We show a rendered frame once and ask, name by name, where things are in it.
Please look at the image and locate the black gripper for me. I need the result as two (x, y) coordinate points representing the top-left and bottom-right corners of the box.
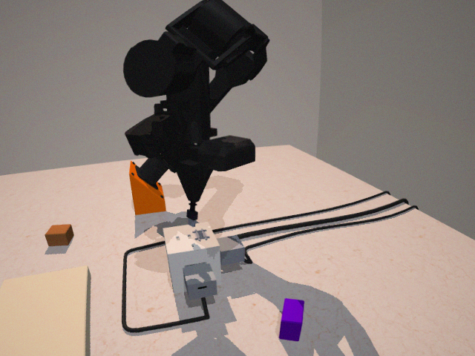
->
(160, 90), (255, 203)

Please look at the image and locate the purple rectangular block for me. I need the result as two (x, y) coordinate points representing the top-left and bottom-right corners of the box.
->
(279, 298), (304, 341)

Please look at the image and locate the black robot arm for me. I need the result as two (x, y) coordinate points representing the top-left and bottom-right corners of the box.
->
(123, 0), (269, 190)

